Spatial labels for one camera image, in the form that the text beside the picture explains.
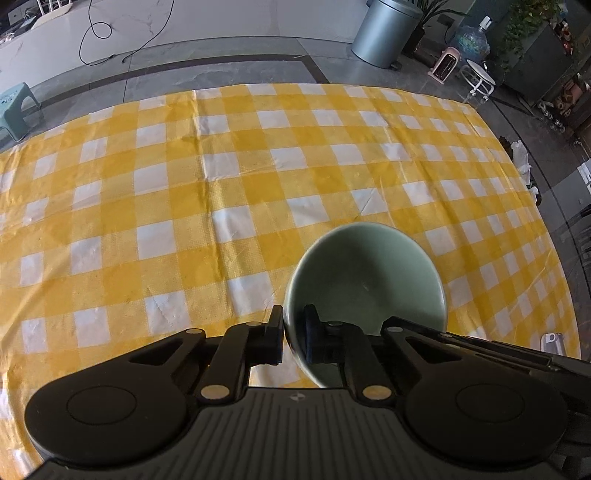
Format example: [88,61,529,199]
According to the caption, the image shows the black cable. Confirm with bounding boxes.
[79,0,176,66]

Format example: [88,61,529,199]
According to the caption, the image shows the teal plastic stool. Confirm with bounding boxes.
[0,82,45,142]

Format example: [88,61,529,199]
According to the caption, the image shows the potted snake plant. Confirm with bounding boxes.
[405,0,468,59]

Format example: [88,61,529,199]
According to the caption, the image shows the green trailing vine plant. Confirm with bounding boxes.
[496,0,556,71]

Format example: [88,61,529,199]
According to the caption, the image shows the blue water jug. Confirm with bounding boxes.
[450,16,491,59]

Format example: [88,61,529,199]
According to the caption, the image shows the pile of plush toys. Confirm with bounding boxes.
[554,76,591,121]

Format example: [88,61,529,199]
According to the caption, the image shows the white marble counter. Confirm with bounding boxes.
[0,0,370,85]

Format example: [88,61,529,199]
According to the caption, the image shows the pink small heater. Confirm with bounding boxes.
[428,47,464,86]

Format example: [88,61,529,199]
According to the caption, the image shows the yellow checked tablecloth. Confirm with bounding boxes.
[0,83,583,480]

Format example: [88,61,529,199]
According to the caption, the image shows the white round stool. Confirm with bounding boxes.
[459,59,496,103]

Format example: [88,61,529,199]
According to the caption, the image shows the grey metal trash can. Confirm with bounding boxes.
[351,0,424,70]

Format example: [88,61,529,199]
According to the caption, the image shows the grey metal cabinet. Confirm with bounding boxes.
[503,21,579,100]

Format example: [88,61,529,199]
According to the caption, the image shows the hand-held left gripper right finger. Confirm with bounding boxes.
[302,305,462,402]

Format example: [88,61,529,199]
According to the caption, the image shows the white plastic bag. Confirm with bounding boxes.
[501,136,542,205]

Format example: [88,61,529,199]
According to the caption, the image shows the green ceramic bowl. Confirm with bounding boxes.
[284,222,447,387]

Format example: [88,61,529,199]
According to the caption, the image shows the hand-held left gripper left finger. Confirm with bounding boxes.
[129,305,286,409]

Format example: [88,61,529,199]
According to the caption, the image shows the white plastic device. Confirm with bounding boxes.
[540,332,567,356]

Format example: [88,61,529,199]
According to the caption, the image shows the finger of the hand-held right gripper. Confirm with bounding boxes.
[438,332,562,373]

